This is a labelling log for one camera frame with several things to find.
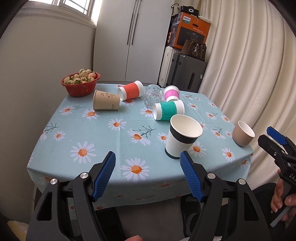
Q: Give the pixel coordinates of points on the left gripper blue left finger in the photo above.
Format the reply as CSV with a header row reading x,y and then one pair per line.
x,y
51,218

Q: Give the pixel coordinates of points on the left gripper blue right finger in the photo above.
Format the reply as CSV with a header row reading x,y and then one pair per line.
x,y
230,207

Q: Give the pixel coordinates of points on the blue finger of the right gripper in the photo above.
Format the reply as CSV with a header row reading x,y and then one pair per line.
x,y
284,157
276,135

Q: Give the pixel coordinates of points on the black banded white paper cup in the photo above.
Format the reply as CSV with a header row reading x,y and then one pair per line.
x,y
183,132

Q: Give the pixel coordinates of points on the beige ceramic cup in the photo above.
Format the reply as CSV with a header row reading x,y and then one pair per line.
x,y
243,134

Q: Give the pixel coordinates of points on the pink sleeved paper cup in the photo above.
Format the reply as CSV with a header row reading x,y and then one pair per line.
x,y
171,93

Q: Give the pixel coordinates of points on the green sleeved paper cup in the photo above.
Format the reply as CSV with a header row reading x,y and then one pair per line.
x,y
165,110

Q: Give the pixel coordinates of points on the brown kraft paper cup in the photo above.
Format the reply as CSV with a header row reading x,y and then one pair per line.
x,y
105,101

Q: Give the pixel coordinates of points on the red sleeved paper cup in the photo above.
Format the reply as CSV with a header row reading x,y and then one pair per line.
x,y
131,91

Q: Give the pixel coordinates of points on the cream curtain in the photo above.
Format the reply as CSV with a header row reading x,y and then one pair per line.
x,y
251,64

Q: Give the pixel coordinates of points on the dark grey suitcase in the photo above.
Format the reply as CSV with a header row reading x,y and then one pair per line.
x,y
186,72

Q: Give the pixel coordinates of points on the daisy print blue tablecloth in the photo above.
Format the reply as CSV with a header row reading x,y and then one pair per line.
x,y
77,137

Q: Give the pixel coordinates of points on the brown leather handbag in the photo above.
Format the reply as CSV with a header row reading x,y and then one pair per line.
x,y
194,49

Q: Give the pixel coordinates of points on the red bowl of strawberries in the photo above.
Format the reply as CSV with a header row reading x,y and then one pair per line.
x,y
80,84

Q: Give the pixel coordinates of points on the clear glass tumbler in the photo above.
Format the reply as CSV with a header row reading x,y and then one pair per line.
x,y
152,95

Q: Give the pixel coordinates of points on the white suitcase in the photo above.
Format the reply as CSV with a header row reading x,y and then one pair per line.
x,y
166,64

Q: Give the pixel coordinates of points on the orange cardboard box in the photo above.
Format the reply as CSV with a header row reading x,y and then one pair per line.
x,y
186,27

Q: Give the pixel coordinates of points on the white double door cabinet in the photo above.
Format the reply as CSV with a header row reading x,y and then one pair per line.
x,y
130,40

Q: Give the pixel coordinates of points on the window with white frame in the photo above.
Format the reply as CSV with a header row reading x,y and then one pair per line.
x,y
80,11

